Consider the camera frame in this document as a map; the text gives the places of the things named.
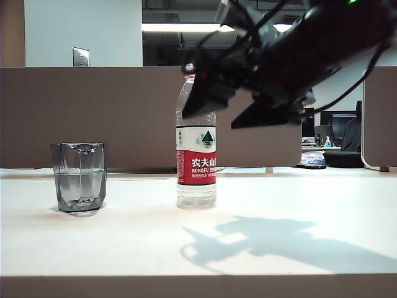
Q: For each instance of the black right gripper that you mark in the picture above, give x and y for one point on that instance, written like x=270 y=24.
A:
x=266 y=71

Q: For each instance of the clear water bottle red label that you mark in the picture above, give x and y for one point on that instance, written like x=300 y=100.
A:
x=195 y=167

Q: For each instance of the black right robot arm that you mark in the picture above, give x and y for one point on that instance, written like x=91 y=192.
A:
x=341 y=37

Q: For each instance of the small blue white spray bottle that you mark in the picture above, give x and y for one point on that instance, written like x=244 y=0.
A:
x=328 y=142

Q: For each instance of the grey faceted glass mug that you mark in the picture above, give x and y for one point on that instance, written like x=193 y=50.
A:
x=79 y=186

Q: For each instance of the flat grey stand base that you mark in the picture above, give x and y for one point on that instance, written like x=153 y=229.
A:
x=221 y=169

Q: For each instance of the black sign with numeral two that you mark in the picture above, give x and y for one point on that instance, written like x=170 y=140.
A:
x=307 y=127

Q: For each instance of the blue patterned cloth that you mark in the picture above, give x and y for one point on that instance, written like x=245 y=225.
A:
x=313 y=160

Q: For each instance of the long ceiling light strip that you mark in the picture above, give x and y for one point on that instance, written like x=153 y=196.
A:
x=170 y=27

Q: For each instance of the black computer monitor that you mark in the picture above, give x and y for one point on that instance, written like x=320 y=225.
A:
x=338 y=127

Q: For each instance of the wide brown desk partition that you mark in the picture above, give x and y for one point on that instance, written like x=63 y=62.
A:
x=124 y=108

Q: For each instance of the dark round cushion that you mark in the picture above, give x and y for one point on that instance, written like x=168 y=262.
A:
x=342 y=159

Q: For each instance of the seated person in dark clothes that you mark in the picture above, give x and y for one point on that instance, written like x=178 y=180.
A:
x=353 y=133

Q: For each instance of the narrow brown desk partition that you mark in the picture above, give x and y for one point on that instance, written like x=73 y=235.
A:
x=381 y=124

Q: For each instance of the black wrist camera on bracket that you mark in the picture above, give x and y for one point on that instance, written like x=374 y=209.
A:
x=248 y=21

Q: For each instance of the metal wall switch plate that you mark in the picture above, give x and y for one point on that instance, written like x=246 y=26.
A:
x=81 y=56

